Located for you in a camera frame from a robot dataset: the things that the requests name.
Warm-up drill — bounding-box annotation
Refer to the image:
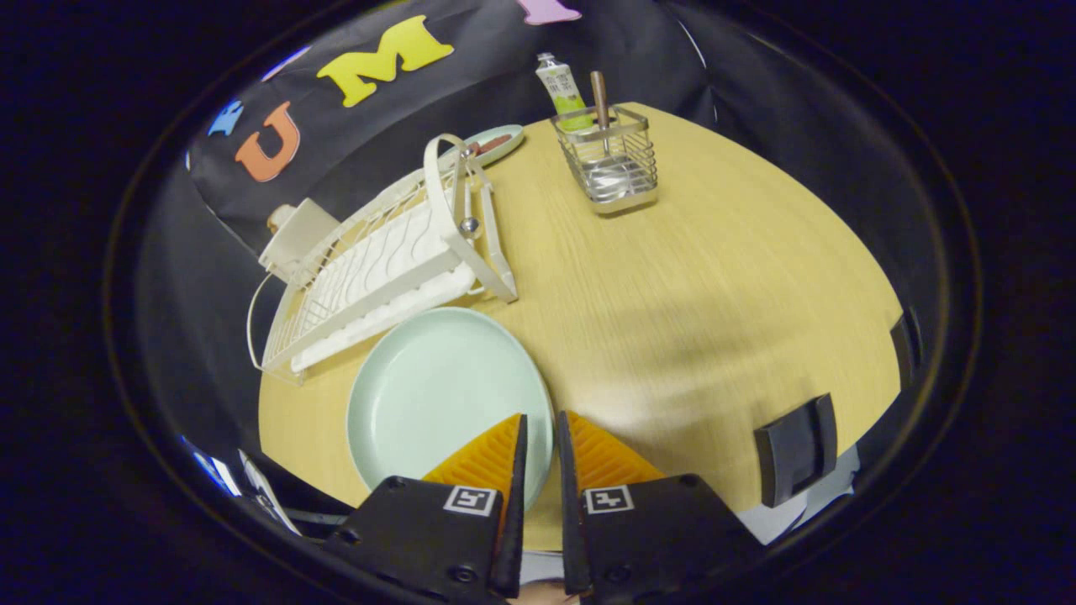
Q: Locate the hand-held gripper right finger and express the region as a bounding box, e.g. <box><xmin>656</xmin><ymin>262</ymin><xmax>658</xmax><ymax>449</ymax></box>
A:
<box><xmin>556</xmin><ymin>410</ymin><xmax>766</xmax><ymax>605</ymax></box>

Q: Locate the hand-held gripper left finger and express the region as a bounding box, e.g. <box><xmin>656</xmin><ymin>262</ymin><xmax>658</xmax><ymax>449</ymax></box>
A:
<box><xmin>322</xmin><ymin>413</ymin><xmax>530</xmax><ymax>605</ymax></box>

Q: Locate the light green plate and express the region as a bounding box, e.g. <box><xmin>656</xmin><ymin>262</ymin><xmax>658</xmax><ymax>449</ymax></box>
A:
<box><xmin>346</xmin><ymin>307</ymin><xmax>556</xmax><ymax>515</ymax></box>

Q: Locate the white wire dish rack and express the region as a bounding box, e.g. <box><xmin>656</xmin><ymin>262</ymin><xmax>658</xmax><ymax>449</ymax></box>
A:
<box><xmin>246</xmin><ymin>133</ymin><xmax>520</xmax><ymax>376</ymax></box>

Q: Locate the metal wire basket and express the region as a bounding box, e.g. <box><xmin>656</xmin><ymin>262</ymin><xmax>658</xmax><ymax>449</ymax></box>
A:
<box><xmin>551</xmin><ymin>104</ymin><xmax>659</xmax><ymax>215</ymax></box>

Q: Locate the wooden handled metal spoon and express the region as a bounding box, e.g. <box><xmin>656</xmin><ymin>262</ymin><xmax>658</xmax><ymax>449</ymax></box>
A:
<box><xmin>588</xmin><ymin>71</ymin><xmax>644</xmax><ymax>198</ymax></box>

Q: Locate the small green food plate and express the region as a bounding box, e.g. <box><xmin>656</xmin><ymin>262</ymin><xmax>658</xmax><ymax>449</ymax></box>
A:
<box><xmin>446</xmin><ymin>124</ymin><xmax>525</xmax><ymax>169</ymax></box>

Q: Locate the green dish soap bottle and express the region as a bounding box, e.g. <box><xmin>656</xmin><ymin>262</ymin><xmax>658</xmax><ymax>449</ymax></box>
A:
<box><xmin>535</xmin><ymin>52</ymin><xmax>594</xmax><ymax>134</ymax></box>

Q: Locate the white toaster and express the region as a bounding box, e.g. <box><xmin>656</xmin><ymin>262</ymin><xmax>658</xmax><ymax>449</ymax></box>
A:
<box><xmin>257</xmin><ymin>198</ymin><xmax>341</xmax><ymax>282</ymax></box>

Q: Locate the black backdrop cloth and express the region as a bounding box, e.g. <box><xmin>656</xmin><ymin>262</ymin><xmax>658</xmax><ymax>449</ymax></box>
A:
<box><xmin>134</xmin><ymin>0</ymin><xmax>959</xmax><ymax>455</ymax></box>

